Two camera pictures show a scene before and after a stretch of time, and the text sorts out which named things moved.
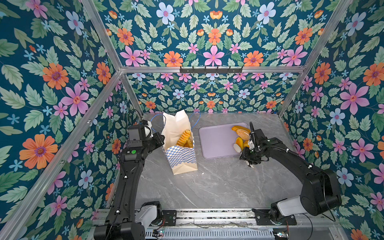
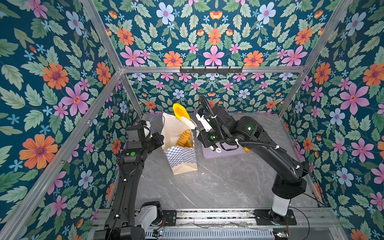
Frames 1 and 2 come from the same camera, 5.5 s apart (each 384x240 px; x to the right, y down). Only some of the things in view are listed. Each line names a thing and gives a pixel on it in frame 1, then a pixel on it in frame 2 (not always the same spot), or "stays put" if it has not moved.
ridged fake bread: x=183 y=138 stays put
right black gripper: x=244 y=156 to x=202 y=134
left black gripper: x=160 y=140 stays put
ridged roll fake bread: x=189 y=143 stays put
